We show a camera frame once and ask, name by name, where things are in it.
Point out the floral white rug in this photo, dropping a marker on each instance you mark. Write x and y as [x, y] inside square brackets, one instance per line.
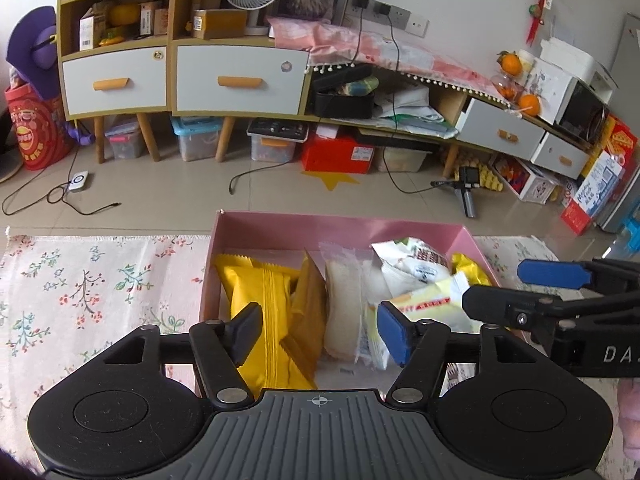
[64, 299]

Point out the pink floral cloth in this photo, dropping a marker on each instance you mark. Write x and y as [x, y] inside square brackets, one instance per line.
[335, 45]

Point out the white microwave oven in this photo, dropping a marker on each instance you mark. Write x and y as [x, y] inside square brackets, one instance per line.
[566, 103]

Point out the white charger puck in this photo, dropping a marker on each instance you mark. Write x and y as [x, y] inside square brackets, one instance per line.
[78, 182]

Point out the orange fruit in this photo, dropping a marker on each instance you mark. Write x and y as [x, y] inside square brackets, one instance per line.
[529, 104]
[510, 63]

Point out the person right hand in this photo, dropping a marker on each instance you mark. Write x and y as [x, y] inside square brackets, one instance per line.
[628, 401]

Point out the red white snack packet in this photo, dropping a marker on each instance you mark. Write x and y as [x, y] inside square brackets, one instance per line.
[439, 301]

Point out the white pecan snack bag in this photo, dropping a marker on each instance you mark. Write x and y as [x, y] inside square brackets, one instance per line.
[408, 264]

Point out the brown cracker packet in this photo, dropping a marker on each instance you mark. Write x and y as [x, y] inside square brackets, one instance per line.
[355, 286]

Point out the black storage box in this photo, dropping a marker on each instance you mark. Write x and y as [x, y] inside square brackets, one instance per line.
[344, 93]

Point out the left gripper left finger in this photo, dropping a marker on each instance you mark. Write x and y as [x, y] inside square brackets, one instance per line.
[219, 348]

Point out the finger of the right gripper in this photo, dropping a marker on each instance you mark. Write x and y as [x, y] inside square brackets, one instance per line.
[522, 310]
[597, 275]

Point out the purple hat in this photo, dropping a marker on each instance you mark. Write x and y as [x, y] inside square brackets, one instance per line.
[32, 51]

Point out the red lantern gift bag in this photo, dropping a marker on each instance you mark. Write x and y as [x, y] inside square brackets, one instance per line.
[40, 127]

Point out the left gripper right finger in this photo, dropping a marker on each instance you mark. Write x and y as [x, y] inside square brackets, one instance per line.
[419, 348]

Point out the red shoe box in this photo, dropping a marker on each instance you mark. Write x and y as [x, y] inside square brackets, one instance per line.
[342, 154]

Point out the wooden tv cabinet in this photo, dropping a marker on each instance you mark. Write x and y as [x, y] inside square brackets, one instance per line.
[250, 77]

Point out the clear storage bin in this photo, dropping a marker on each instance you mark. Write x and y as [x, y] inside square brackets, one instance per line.
[398, 159]

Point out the yellow chip bag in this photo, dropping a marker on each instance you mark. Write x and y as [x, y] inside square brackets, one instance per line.
[473, 272]

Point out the pink cardboard box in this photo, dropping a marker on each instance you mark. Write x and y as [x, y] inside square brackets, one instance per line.
[281, 235]

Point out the blue lid storage bin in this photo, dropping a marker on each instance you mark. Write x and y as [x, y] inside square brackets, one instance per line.
[197, 136]

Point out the yellow egg tray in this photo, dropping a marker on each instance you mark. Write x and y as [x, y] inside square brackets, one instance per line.
[489, 180]

